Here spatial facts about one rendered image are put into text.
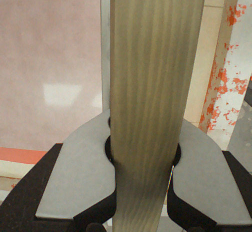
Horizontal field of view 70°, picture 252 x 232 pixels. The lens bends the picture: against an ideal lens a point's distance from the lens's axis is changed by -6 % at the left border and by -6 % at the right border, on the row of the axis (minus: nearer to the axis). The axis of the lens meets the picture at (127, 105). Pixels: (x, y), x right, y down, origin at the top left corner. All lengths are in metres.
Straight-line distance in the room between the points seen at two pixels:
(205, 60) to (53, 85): 0.22
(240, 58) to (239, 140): 1.51
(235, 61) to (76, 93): 0.22
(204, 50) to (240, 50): 0.05
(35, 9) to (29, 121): 0.18
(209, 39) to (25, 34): 0.24
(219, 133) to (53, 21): 0.27
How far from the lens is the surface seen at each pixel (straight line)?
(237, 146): 1.78
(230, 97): 0.27
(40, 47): 0.29
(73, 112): 0.31
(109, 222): 0.26
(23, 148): 0.40
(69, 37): 0.27
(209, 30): 0.27
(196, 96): 0.29
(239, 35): 0.25
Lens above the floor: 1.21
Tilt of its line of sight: 62 degrees down
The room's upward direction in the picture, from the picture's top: 175 degrees counter-clockwise
